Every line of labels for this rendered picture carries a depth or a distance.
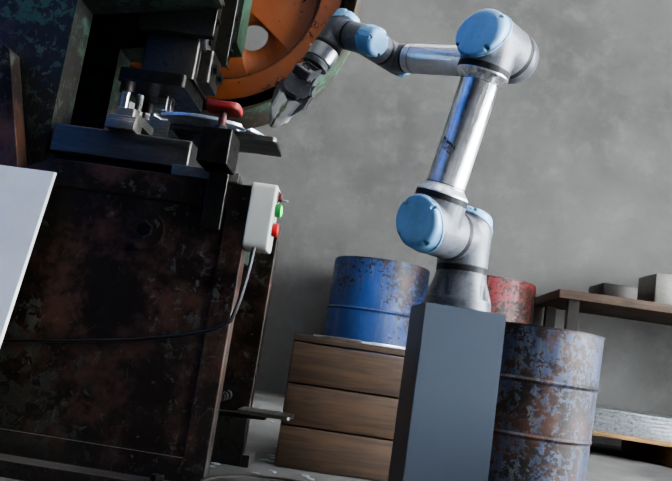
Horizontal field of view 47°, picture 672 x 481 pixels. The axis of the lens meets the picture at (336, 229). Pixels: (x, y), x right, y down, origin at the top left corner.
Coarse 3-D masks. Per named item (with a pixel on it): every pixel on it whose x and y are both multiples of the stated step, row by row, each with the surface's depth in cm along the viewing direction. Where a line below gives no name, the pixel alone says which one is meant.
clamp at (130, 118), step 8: (136, 96) 170; (136, 104) 169; (120, 112) 162; (128, 112) 162; (136, 112) 163; (112, 120) 160; (120, 120) 160; (128, 120) 160; (136, 120) 161; (144, 120) 169; (112, 128) 161; (120, 128) 160; (128, 128) 160; (136, 128) 162; (144, 128) 170; (152, 128) 176
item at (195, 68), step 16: (160, 48) 181; (176, 48) 181; (192, 48) 181; (208, 48) 185; (144, 64) 181; (160, 64) 181; (176, 64) 180; (192, 64) 180; (208, 64) 183; (192, 80) 181; (208, 80) 182
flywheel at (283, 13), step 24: (264, 0) 229; (288, 0) 229; (312, 0) 229; (336, 0) 225; (264, 24) 228; (288, 24) 228; (312, 24) 224; (264, 48) 227; (288, 48) 227; (240, 72) 226; (264, 72) 222; (288, 72) 222; (216, 96) 221; (240, 96) 221; (264, 96) 225
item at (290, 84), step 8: (304, 56) 199; (312, 56) 197; (320, 64) 197; (288, 80) 196; (296, 80) 196; (304, 80) 196; (312, 80) 202; (288, 88) 196; (296, 88) 196; (304, 88) 196; (312, 88) 196; (288, 96) 202; (296, 96) 196; (304, 96) 196; (312, 96) 202
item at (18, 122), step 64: (0, 64) 162; (0, 128) 159; (64, 192) 157; (128, 192) 156; (192, 192) 156; (64, 256) 155; (128, 256) 155; (192, 256) 154; (64, 320) 153; (128, 320) 152; (192, 320) 152; (0, 384) 151; (64, 384) 151; (128, 384) 150; (192, 384) 150; (0, 448) 149; (64, 448) 148; (128, 448) 148; (192, 448) 147
